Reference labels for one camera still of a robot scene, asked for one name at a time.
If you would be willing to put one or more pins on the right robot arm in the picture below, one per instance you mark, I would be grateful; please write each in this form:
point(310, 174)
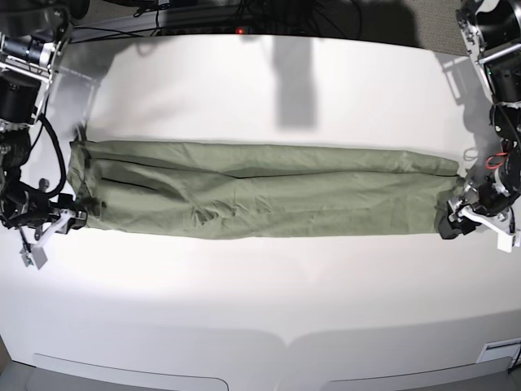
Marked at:
point(33, 35)

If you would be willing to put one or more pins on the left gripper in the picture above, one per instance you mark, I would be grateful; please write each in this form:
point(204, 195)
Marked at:
point(458, 213)

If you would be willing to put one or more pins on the olive green T-shirt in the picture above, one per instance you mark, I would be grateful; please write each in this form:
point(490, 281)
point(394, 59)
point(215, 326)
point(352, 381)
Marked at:
point(235, 191)

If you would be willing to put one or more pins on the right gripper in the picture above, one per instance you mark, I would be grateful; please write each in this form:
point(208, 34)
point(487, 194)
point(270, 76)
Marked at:
point(43, 211)

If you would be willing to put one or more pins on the white label sticker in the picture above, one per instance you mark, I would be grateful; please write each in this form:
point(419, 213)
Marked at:
point(500, 349)

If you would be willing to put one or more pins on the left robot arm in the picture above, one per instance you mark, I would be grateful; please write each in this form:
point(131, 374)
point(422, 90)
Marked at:
point(491, 32)

